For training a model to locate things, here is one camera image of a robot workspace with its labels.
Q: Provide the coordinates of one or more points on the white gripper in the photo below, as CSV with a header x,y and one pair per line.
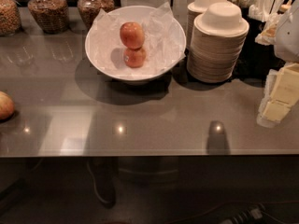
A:
x,y
288,37

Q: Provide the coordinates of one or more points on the lower red apple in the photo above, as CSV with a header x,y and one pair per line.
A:
x,y
134,58

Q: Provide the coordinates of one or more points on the red apple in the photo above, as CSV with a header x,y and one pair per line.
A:
x,y
134,58
132,35

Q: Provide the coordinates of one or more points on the white bowl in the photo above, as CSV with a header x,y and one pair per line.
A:
x,y
102,62

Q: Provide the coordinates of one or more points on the upper red apple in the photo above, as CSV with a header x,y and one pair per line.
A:
x,y
132,35

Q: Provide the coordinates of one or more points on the apple on table left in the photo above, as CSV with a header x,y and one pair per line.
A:
x,y
7,106

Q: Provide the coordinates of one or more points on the black cutlery holder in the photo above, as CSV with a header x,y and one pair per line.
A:
x,y
255,60

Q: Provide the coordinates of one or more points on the front stack of paper bowls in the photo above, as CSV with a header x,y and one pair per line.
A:
x,y
218,36

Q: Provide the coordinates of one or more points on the stack of paper bowls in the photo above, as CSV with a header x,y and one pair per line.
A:
x,y
196,8
218,36

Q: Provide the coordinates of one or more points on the rear stack of paper bowls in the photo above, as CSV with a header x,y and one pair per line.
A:
x,y
196,8

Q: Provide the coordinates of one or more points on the white paper liner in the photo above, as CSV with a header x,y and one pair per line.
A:
x,y
162,41

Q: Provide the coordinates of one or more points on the right glass jar of granola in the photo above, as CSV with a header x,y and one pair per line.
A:
x,y
89,9

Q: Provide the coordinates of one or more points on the glass jar of granola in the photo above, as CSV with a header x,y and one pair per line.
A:
x,y
50,15
89,9

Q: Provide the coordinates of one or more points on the middle glass jar of granola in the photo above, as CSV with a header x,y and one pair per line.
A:
x,y
50,15

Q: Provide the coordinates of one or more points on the left glass jar of nuts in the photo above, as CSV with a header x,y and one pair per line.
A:
x,y
10,19

